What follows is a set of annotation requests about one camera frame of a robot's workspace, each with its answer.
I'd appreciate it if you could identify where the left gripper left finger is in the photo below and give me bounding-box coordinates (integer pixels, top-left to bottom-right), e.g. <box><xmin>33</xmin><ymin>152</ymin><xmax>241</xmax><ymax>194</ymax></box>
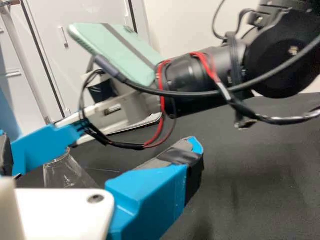
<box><xmin>0</xmin><ymin>87</ymin><xmax>22</xmax><ymax>177</ymax></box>

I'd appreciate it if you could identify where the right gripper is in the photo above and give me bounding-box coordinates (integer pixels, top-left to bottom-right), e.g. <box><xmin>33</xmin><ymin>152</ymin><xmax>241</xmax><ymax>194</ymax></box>
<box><xmin>55</xmin><ymin>72</ymin><xmax>164</xmax><ymax>146</ymax></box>

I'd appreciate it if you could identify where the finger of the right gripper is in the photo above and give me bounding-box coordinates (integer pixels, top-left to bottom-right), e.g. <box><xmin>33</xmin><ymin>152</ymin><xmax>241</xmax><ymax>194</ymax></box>
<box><xmin>11</xmin><ymin>119</ymin><xmax>88</xmax><ymax>176</ymax></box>

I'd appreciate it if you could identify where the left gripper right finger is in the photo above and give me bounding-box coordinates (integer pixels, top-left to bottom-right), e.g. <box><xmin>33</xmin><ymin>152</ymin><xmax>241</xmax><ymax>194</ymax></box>
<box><xmin>104</xmin><ymin>136</ymin><xmax>205</xmax><ymax>240</ymax></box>

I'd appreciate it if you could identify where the clear flask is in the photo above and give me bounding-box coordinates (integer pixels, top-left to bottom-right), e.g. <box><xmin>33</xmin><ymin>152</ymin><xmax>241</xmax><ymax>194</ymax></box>
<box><xmin>42</xmin><ymin>147</ymin><xmax>101</xmax><ymax>190</ymax></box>

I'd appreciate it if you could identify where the white cabinet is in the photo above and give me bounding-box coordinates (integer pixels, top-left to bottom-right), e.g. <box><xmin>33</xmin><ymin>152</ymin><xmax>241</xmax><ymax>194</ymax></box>
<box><xmin>0</xmin><ymin>0</ymin><xmax>162</xmax><ymax>141</ymax></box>

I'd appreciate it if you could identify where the black cable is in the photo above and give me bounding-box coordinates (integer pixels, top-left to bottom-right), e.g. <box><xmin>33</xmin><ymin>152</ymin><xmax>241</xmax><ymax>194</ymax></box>
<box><xmin>93</xmin><ymin>33</ymin><xmax>320</xmax><ymax>98</ymax></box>
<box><xmin>233</xmin><ymin>106</ymin><xmax>320</xmax><ymax>130</ymax></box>

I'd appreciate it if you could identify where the right wrist camera phone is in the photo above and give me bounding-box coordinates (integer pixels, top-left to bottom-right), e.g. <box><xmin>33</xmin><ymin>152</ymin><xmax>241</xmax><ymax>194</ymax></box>
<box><xmin>67</xmin><ymin>22</ymin><xmax>166</xmax><ymax>101</ymax></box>

